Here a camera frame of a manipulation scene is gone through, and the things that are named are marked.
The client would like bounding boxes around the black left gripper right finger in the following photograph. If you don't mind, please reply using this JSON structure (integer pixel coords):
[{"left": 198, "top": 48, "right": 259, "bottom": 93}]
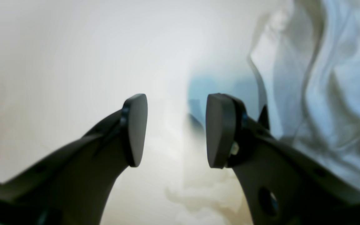
[{"left": 206, "top": 93, "right": 360, "bottom": 225}]

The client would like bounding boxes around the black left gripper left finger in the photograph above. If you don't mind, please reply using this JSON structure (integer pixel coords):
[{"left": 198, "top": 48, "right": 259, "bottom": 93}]
[{"left": 0, "top": 94, "right": 148, "bottom": 225}]

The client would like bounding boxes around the white t-shirt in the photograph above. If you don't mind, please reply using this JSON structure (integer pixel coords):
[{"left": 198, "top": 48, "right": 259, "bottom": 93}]
[{"left": 250, "top": 0, "right": 360, "bottom": 190}]

